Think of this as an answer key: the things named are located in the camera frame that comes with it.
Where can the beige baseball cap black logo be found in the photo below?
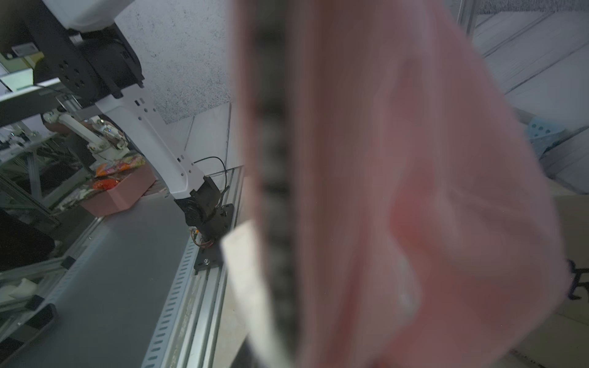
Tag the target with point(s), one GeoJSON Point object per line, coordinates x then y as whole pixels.
{"type": "Point", "coordinates": [562, 341]}

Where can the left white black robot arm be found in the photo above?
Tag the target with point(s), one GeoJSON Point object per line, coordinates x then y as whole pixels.
{"type": "Point", "coordinates": [84, 48]}

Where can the pink box with snacks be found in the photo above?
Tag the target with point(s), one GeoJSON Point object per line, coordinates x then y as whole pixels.
{"type": "Point", "coordinates": [114, 187]}

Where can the light blue plastic basket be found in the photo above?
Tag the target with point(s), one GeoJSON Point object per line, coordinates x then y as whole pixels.
{"type": "Point", "coordinates": [543, 134]}

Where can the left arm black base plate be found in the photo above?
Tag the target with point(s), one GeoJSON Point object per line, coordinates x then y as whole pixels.
{"type": "Point", "coordinates": [210, 253]}

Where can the aluminium front rail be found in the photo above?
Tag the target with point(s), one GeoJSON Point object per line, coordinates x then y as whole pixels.
{"type": "Point", "coordinates": [186, 331]}

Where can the left aluminium corner post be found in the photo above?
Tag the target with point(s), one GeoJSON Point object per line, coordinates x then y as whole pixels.
{"type": "Point", "coordinates": [467, 14]}

